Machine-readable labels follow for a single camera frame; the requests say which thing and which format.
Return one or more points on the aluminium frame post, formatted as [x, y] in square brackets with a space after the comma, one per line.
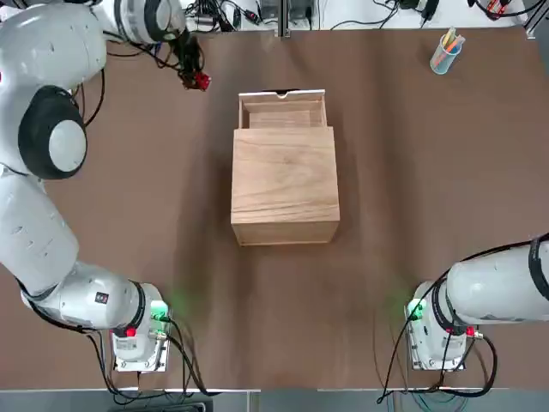
[283, 17]

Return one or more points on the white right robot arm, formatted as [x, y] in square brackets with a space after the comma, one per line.
[493, 292]

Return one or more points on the clear plastic cup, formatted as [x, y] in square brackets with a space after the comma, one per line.
[442, 62]

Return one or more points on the white-fronted wooden drawer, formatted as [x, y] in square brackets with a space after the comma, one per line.
[279, 118]

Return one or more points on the wooden cabinet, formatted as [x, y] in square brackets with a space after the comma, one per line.
[285, 184]

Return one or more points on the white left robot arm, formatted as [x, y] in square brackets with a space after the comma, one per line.
[43, 240]

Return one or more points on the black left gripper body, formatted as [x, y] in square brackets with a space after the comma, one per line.
[186, 47]

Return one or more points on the orange highlighter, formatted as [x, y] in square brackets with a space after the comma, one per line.
[452, 46]

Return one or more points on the red toy car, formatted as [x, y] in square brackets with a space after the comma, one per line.
[203, 81]

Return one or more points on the red black hand tool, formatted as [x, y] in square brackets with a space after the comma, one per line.
[497, 6]

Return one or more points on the green highlighter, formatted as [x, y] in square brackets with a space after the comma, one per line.
[449, 36]

